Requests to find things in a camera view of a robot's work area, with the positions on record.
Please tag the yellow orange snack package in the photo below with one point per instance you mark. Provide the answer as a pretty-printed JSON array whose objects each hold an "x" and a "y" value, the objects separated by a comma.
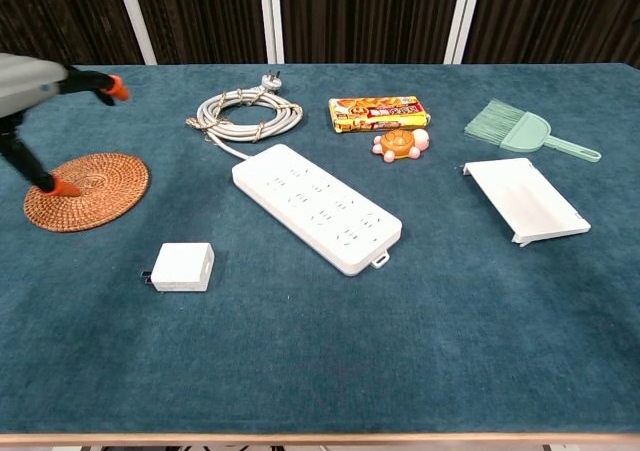
[{"x": 380, "y": 113}]

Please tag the teal velvet tablecloth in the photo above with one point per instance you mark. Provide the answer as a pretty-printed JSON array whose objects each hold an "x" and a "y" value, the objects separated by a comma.
[{"x": 300, "y": 361}]

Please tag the white partition post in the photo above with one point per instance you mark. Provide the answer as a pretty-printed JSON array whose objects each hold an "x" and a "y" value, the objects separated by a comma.
[
  {"x": 135, "y": 16},
  {"x": 462, "y": 16},
  {"x": 271, "y": 16}
]

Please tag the white plastic shelf rack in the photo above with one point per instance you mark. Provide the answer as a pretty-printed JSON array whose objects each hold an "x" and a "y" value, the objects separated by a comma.
[{"x": 525, "y": 201}]

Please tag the orange turtle toy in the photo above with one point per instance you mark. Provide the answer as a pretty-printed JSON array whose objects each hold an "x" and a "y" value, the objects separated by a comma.
[{"x": 397, "y": 143}]

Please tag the white plug adapter cube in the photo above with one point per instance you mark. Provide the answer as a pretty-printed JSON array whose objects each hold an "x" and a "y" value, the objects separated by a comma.
[{"x": 180, "y": 266}]

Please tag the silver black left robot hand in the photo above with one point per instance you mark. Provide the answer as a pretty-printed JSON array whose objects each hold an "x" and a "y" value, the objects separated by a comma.
[{"x": 25, "y": 83}]

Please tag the white multi-outlet power strip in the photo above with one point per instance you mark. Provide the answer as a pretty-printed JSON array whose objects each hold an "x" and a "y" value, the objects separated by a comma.
[{"x": 320, "y": 211}]

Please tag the green hand brush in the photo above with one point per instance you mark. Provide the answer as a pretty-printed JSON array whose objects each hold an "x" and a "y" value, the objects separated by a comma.
[{"x": 520, "y": 133}]

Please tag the round woven rattan coaster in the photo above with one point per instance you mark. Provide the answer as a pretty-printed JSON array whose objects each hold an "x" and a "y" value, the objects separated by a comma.
[{"x": 100, "y": 196}]

